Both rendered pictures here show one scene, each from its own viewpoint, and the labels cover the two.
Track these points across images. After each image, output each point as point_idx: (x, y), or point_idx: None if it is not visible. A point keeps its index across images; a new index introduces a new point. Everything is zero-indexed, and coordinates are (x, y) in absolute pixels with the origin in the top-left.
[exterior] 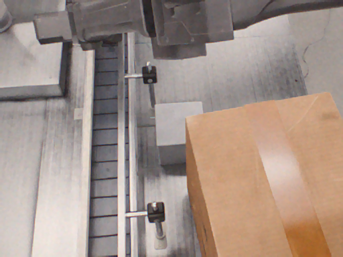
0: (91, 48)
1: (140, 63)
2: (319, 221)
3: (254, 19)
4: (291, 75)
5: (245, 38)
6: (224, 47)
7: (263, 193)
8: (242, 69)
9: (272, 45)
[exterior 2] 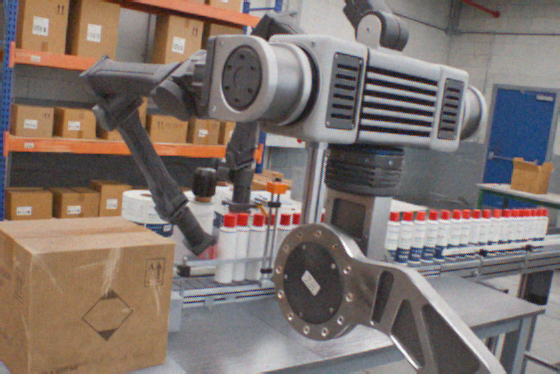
0: (156, 207)
1: (217, 306)
2: (63, 236)
3: (92, 73)
4: (271, 363)
5: (291, 340)
6: (269, 333)
7: (75, 227)
8: (253, 342)
9: (298, 351)
